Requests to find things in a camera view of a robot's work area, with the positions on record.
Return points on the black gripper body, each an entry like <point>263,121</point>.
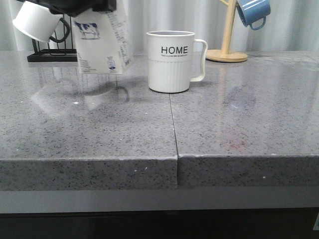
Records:
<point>73,8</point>

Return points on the blue white milk carton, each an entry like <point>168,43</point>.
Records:
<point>102,41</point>

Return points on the white HOME ribbed cup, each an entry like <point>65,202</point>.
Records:
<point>170,55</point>

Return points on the tilted white enamel mug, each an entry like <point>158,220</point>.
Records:
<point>39,23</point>

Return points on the wooden mug tree stand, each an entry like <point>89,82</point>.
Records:
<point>225,54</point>

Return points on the blue enamel mug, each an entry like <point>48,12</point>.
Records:
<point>251,11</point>

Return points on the black wire mug rack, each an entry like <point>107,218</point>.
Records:
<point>56,52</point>

